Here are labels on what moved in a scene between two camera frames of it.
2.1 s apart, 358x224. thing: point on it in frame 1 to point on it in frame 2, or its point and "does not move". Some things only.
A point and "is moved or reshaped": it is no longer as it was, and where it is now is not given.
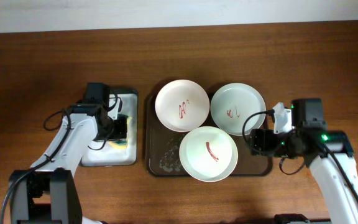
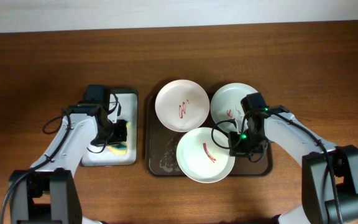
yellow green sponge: [120, 144] is moved or reshaped
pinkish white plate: [182, 105] does not move
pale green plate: [232, 104] does not move
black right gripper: [254, 142] to [239, 147]
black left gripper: [120, 127] does not move
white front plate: [208, 154] does not move
